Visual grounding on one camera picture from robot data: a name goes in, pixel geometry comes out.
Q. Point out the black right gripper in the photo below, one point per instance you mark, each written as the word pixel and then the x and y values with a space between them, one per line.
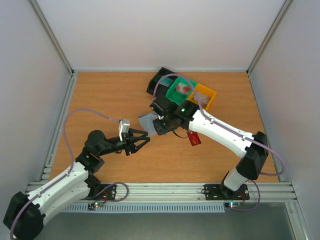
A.
pixel 158 125

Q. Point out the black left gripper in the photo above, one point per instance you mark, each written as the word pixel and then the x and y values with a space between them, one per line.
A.
pixel 129 142

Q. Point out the teal card holder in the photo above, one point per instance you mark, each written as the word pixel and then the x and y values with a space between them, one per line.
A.
pixel 146 122

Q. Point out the red VIP card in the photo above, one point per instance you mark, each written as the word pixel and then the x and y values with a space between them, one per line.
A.
pixel 194 138

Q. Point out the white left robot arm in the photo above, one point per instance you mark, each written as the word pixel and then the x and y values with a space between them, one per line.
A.
pixel 28 213

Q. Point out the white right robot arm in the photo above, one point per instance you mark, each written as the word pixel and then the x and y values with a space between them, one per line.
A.
pixel 247 146

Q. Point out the red patterned card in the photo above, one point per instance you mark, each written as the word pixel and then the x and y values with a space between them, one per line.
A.
pixel 183 89

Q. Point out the teal card in bin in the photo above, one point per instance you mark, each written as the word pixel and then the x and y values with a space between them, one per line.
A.
pixel 167 82

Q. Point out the white VIP card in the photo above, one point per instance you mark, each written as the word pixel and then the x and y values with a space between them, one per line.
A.
pixel 204 99

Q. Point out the green plastic bin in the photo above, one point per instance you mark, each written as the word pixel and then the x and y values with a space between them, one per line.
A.
pixel 175 97

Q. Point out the yellow plastic bin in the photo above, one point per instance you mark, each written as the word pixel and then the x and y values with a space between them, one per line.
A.
pixel 207 91

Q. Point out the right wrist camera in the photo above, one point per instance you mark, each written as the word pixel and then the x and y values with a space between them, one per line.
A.
pixel 157 109

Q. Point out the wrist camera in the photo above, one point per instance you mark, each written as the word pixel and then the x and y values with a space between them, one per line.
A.
pixel 123 128
pixel 157 109

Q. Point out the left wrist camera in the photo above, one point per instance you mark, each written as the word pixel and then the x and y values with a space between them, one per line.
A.
pixel 123 128

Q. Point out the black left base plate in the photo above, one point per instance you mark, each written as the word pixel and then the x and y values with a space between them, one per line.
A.
pixel 107 191

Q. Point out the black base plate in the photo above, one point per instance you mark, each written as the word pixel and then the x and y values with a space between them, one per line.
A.
pixel 215 192
pixel 107 191

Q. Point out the grey slotted cable duct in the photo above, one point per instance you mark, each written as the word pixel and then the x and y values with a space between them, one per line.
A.
pixel 141 208

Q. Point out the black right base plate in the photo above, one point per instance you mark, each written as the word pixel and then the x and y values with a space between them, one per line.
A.
pixel 215 192

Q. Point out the aluminium front rail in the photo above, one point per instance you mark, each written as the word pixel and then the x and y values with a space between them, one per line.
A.
pixel 264 192

